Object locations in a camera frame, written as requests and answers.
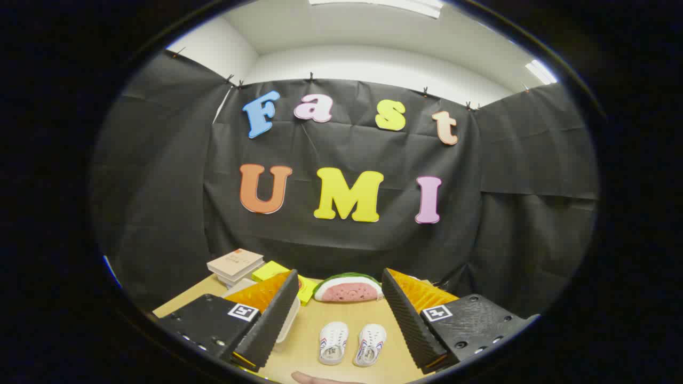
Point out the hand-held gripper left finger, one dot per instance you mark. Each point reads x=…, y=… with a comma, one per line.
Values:
x=275, y=320

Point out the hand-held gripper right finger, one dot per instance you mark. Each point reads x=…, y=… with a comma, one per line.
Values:
x=405, y=320

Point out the cream fabric storage box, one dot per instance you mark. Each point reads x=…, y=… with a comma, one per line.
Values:
x=291, y=320

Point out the white striped shoe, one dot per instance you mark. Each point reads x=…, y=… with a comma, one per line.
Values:
x=333, y=342
x=371, y=344

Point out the yellow book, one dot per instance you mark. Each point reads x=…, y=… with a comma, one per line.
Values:
x=269, y=270

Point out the watermelon slice plush toy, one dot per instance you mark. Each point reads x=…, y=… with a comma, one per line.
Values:
x=348, y=290

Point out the beige book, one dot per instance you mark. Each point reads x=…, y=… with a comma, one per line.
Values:
x=235, y=261

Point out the ceiling light panel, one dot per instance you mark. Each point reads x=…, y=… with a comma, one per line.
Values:
x=541, y=72

